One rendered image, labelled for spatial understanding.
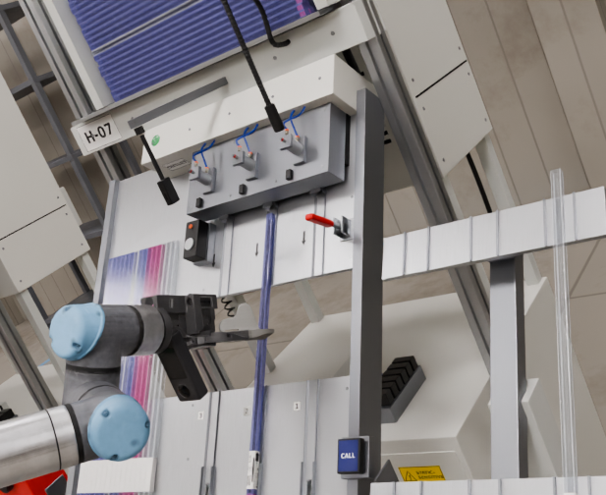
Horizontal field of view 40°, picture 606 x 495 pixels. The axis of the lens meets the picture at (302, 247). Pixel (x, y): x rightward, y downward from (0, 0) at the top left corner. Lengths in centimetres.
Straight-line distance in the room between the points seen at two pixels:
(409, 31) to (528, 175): 310
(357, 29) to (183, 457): 81
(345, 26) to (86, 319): 68
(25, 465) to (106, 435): 10
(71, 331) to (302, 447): 43
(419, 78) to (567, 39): 268
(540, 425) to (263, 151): 69
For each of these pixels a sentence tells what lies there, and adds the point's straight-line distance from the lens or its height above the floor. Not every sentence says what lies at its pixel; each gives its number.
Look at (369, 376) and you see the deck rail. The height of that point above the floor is 85.
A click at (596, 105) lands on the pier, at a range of 437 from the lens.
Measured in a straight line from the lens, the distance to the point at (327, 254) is 141.
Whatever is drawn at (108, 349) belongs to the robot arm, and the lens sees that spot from 116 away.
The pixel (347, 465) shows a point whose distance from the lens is 124.
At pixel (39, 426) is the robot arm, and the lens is 104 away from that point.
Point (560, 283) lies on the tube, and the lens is 110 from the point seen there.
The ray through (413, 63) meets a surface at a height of 123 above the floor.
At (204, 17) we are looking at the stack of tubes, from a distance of 159.
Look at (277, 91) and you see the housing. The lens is 152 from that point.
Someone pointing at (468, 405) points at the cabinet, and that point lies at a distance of 161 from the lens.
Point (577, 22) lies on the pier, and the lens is 430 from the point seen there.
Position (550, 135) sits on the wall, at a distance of 463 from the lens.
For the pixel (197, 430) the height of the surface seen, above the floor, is 81.
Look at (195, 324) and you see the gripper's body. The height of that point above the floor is 104.
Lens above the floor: 137
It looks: 14 degrees down
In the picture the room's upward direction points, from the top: 24 degrees counter-clockwise
